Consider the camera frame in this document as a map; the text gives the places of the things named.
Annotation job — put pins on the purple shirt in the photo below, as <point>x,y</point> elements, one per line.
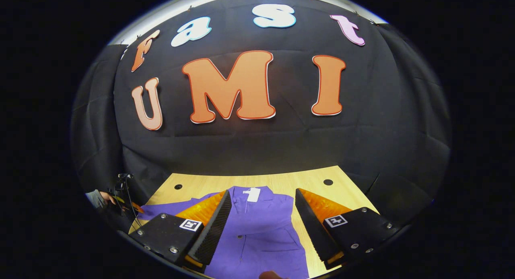
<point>261,230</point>

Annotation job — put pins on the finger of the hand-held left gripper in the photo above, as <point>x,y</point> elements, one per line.
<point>136,207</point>

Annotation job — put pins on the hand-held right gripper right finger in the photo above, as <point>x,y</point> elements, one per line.
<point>310,226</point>

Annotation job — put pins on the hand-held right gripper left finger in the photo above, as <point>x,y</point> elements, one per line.
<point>215,230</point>

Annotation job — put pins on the black backdrop cloth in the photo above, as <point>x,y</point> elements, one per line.
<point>261,146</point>

